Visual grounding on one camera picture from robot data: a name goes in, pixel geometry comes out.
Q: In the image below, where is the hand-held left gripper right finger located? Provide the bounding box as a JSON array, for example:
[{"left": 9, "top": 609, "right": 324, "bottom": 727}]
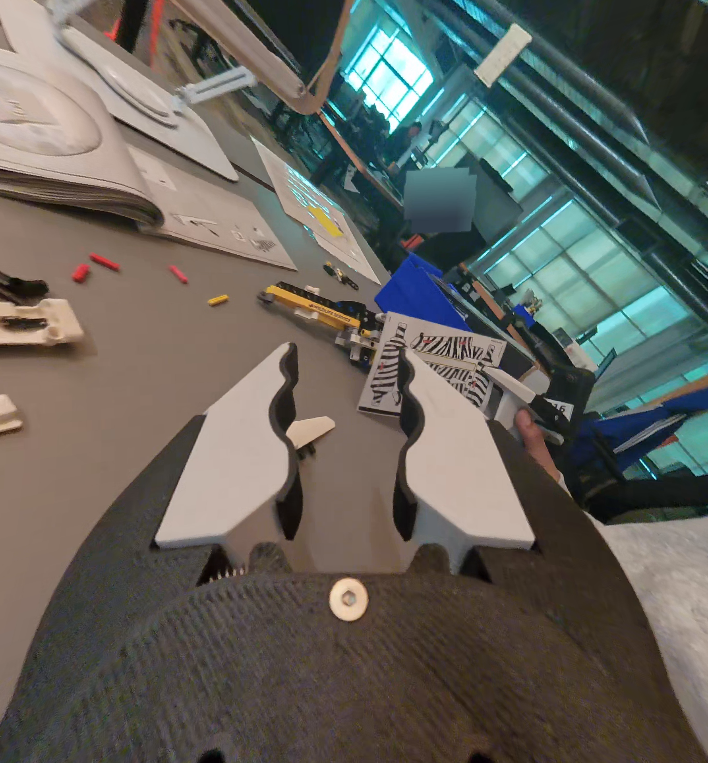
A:
[{"left": 393, "top": 347, "right": 538, "bottom": 574}]

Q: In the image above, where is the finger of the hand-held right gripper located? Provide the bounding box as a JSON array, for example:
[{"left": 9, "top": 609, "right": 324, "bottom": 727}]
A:
[
  {"left": 482, "top": 365, "right": 538, "bottom": 407},
  {"left": 494, "top": 390, "right": 536, "bottom": 430}
]

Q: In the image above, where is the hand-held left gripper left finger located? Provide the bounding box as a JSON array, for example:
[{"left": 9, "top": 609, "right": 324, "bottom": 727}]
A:
[{"left": 153, "top": 341, "right": 305, "bottom": 550}]

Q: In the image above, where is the zebra sticker sheet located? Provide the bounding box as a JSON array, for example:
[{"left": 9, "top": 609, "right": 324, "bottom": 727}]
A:
[{"left": 358, "top": 310, "right": 508, "bottom": 422}]

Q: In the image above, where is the white lego wing panel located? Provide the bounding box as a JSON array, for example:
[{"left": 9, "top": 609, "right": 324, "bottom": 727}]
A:
[{"left": 286, "top": 415, "right": 336, "bottom": 460}]

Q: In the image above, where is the person's right forearm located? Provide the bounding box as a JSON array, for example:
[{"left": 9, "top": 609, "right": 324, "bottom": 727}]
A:
[{"left": 559, "top": 471, "right": 708, "bottom": 763}]

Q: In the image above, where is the yellow lego plane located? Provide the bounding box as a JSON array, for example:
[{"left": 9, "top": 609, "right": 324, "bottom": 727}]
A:
[{"left": 257, "top": 281, "right": 392, "bottom": 374}]

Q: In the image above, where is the small black lego assembly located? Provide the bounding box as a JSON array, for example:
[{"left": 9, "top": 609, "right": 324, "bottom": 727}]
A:
[{"left": 322, "top": 260, "right": 360, "bottom": 292}]

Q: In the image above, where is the pile of lego pieces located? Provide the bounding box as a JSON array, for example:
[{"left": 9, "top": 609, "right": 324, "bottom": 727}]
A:
[{"left": 0, "top": 266, "right": 85, "bottom": 441}]

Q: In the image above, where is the wooden board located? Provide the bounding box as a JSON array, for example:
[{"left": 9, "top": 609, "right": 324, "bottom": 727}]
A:
[{"left": 628, "top": 362, "right": 708, "bottom": 413}]

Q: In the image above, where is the blue flat panel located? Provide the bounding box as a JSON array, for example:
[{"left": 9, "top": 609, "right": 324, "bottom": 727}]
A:
[{"left": 573, "top": 381, "right": 708, "bottom": 473}]

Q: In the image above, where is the blue storage bin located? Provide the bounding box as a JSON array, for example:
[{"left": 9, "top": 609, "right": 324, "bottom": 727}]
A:
[{"left": 374, "top": 253, "right": 537, "bottom": 368}]

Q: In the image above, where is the yellow sticky note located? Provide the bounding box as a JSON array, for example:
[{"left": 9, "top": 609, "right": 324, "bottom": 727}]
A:
[{"left": 306, "top": 204, "right": 344, "bottom": 238}]

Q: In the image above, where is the white paper sheet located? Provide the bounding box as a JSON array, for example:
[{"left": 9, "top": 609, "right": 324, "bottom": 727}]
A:
[{"left": 251, "top": 136, "right": 392, "bottom": 287}]

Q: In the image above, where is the white ceiling light fixture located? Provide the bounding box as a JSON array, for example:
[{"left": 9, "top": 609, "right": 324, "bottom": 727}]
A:
[{"left": 474, "top": 23, "right": 534, "bottom": 89}]

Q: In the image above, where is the open instruction booklet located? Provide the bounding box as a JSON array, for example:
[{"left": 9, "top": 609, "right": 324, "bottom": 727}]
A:
[{"left": 0, "top": 41, "right": 299, "bottom": 273}]

